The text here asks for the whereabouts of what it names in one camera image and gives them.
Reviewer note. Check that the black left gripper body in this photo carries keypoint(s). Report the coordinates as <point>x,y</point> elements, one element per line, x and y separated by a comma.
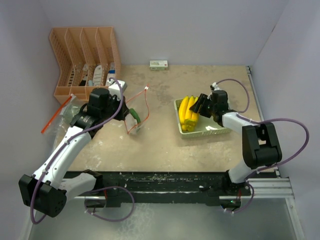
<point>113,103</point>

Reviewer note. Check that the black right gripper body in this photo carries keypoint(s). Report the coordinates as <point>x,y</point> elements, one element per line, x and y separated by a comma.
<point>211,108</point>

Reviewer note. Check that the yellow banana bunch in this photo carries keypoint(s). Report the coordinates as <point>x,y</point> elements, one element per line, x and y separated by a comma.
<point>187,118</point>

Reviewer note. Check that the green netted melon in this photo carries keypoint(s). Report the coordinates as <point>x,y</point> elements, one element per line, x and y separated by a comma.
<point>70,111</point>

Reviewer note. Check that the clear zip bag orange zipper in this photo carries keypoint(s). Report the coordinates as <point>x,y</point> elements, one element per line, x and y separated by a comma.
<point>57,123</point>

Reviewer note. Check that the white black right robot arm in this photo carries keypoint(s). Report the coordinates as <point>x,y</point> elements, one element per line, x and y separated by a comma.
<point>260,143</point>

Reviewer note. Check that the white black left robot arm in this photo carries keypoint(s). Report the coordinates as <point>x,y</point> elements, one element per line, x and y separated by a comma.
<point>45,190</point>

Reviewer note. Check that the pale green perforated basket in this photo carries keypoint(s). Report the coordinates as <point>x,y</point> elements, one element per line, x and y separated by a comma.
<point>204,127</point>

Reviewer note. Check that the white blue bottle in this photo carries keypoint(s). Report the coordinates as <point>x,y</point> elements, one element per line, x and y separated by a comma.
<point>111,74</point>

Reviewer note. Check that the white ribbed item in organizer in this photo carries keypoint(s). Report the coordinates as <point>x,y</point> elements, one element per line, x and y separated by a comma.
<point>97,77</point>

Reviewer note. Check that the small white green box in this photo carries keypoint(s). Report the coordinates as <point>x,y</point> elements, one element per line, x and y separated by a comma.
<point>158,65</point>

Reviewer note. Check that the peach plastic desk organizer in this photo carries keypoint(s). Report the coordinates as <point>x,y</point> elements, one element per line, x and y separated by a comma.
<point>78,50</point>

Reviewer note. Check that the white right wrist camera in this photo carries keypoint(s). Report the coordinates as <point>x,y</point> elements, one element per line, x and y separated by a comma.
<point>214,87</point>

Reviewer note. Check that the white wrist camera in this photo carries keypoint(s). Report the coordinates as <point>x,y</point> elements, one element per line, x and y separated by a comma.
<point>214,87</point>
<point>114,87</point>

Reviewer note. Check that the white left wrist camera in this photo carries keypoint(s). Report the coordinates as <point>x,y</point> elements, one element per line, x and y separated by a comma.
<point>114,87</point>

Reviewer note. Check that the black front mounting rail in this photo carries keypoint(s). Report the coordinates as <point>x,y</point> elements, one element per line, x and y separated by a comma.
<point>139,187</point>

